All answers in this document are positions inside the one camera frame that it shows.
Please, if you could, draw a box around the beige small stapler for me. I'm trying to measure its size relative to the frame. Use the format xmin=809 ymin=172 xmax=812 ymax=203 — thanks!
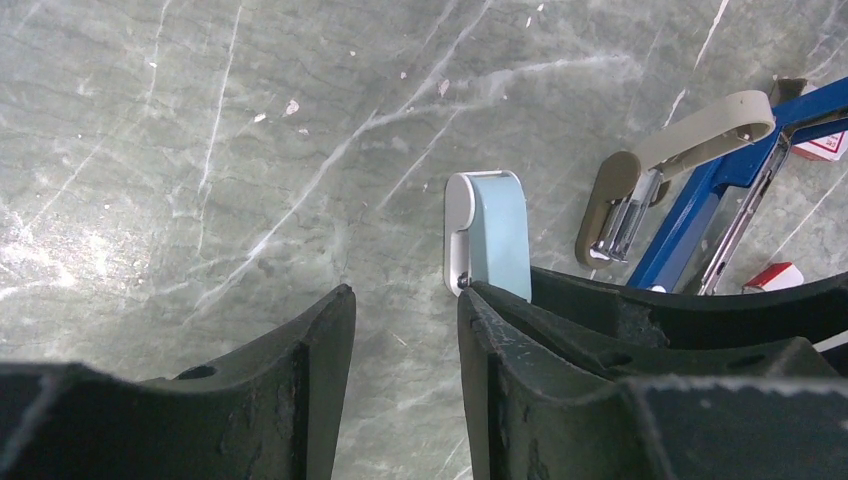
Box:
xmin=574 ymin=90 xmax=776 ymax=270

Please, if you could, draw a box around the red white staple box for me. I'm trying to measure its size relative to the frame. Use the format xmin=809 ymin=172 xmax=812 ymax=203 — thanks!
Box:
xmin=742 ymin=133 xmax=847 ymax=293

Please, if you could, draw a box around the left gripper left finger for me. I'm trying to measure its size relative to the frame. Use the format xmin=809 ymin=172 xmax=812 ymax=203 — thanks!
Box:
xmin=1 ymin=284 xmax=357 ymax=479

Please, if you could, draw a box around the light blue small stapler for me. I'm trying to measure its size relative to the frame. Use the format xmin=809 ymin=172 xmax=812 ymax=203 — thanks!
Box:
xmin=443 ymin=170 xmax=532 ymax=301

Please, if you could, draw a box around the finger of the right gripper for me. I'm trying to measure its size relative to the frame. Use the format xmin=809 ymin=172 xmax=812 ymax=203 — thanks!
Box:
xmin=470 ymin=267 xmax=847 ymax=378

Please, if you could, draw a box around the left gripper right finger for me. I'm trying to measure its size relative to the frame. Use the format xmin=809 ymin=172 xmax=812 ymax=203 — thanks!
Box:
xmin=457 ymin=286 xmax=847 ymax=479

